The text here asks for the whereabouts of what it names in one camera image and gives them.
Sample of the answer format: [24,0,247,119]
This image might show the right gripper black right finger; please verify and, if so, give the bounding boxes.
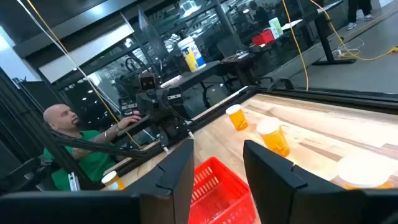
[243,140,364,224]

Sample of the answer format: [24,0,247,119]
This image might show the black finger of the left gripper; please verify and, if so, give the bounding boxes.
[167,86,183,106]
[119,98,140,118]

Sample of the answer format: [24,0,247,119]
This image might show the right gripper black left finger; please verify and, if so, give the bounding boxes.
[124,139,195,224]

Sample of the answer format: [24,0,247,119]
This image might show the orange pill bottle white cap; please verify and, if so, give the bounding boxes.
[330,154,395,190]
[256,116,291,158]
[225,104,249,131]
[101,170,126,191]

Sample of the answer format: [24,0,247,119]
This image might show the red plastic basket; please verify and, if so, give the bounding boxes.
[188,156,257,224]

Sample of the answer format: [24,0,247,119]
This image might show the dark side table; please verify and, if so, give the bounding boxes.
[160,60,224,110]

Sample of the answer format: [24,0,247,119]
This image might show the yellow white wipes canister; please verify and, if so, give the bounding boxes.
[177,36,207,73]

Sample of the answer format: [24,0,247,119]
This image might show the red box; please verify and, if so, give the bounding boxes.
[251,29,275,47]

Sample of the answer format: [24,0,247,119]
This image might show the green white canister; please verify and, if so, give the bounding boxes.
[268,17,284,37]

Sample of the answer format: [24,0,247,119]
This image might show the black desk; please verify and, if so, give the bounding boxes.
[273,0,358,66]

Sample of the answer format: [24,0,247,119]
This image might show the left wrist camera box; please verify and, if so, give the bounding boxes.
[139,73,157,92]

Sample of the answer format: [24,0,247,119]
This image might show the yellow cable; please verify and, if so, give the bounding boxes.
[281,0,310,91]
[26,0,142,149]
[309,0,398,62]

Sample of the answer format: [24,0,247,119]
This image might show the white cable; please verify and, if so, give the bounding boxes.
[15,0,124,116]

